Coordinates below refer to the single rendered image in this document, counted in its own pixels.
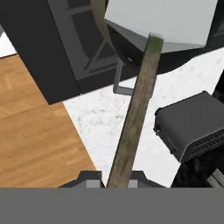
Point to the black panelled cupboard door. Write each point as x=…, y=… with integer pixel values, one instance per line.
x=87, y=62

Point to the black toaster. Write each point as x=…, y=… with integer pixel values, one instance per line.
x=189, y=125

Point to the black cupboard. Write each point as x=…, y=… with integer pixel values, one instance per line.
x=32, y=46

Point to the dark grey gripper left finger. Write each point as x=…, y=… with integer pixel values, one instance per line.
x=87, y=178

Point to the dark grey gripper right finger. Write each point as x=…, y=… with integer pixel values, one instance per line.
x=139, y=178

